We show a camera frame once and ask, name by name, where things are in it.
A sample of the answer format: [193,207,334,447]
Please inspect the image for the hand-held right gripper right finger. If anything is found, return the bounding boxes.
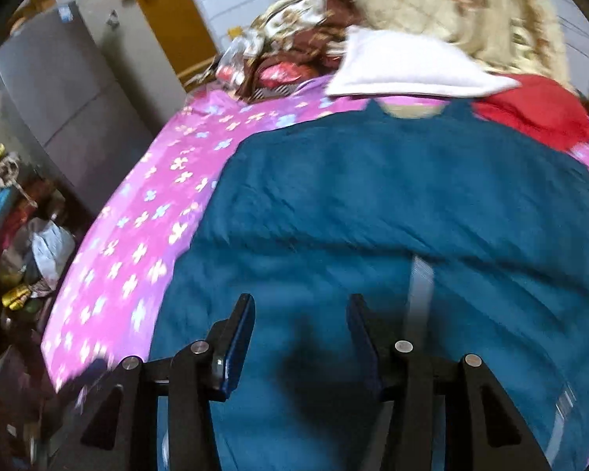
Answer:
[346,293,553,471]

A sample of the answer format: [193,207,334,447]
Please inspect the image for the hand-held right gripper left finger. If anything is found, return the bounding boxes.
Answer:
[50,293,256,471]

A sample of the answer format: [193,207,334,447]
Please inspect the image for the dark teal jacket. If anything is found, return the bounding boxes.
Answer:
[147,99,589,471]

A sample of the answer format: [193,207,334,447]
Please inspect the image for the pink floral bed sheet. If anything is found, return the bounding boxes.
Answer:
[42,76,589,393]

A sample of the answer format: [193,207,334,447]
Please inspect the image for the pile of colourful clutter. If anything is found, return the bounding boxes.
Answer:
[0,143,77,452]

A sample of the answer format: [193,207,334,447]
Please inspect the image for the white folded towel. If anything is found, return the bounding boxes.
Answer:
[325,26,521,99]

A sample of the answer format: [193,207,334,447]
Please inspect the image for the red cloth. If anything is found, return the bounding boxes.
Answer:
[472,73,589,153]

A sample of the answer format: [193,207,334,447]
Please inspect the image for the clear plastic bottle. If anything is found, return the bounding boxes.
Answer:
[215,34,249,86]

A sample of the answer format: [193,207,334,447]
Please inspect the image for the grey cabinet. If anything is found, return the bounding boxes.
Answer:
[0,0,187,217]

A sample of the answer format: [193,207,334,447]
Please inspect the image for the brown patterned blanket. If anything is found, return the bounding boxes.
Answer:
[216,0,359,104]

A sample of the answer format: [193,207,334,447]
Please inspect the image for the beige floral quilt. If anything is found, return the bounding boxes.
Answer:
[285,0,577,91]

